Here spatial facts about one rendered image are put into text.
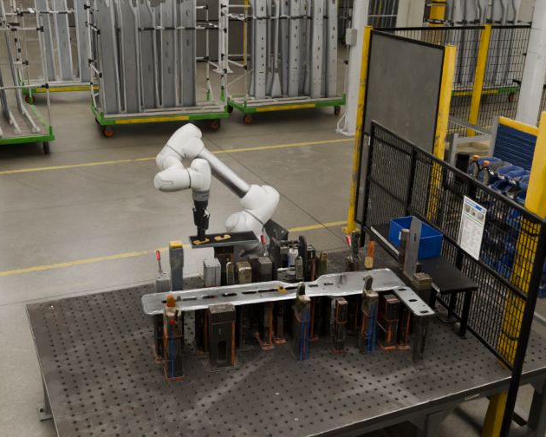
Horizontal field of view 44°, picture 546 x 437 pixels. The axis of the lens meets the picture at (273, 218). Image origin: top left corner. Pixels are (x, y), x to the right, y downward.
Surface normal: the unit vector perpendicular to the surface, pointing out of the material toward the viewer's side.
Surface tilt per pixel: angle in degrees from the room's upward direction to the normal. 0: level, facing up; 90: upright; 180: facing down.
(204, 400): 0
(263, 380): 0
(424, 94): 90
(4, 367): 0
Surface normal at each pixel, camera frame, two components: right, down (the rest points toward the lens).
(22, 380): 0.04, -0.93
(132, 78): 0.32, 0.30
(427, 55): -0.91, 0.11
